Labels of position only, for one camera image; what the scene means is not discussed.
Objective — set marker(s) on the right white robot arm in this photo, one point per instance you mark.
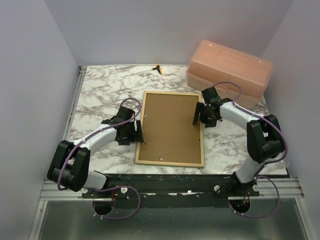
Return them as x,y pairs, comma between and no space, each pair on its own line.
264,139

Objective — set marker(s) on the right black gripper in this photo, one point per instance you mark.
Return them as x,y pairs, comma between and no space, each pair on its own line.
200,107

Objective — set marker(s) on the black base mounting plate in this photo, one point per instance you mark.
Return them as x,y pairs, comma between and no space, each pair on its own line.
171,191

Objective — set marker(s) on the pink translucent plastic box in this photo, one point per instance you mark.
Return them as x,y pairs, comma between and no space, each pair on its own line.
216,65

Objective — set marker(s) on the aluminium rail left side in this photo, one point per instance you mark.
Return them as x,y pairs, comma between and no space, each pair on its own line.
74,103

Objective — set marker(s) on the brown frame backing board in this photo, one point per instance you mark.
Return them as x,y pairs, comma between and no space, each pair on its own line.
170,127

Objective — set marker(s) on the wooden picture frame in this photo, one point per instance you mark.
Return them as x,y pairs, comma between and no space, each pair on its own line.
170,128

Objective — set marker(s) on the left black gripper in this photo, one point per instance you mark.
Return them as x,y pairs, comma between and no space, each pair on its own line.
137,136

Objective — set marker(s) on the yellow black hex key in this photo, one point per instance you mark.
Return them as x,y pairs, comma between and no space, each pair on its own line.
157,68

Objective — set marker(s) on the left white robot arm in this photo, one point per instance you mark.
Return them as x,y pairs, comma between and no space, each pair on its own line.
69,168

